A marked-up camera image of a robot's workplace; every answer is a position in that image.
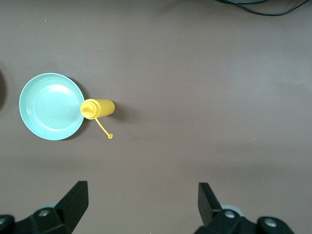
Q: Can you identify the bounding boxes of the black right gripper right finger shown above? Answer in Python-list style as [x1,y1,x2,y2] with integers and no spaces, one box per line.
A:
[194,181,259,234]

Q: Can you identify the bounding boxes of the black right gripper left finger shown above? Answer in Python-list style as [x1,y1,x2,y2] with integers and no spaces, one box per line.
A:
[14,180,89,234]

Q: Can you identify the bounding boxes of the yellow squeeze bottle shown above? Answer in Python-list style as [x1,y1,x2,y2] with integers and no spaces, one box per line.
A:
[80,98,116,139]

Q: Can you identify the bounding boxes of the mint green plate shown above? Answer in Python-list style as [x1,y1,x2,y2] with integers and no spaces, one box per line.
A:
[19,72,86,141]

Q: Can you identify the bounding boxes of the black cable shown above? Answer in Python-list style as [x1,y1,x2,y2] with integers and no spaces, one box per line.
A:
[234,0,312,17]
[214,0,268,5]

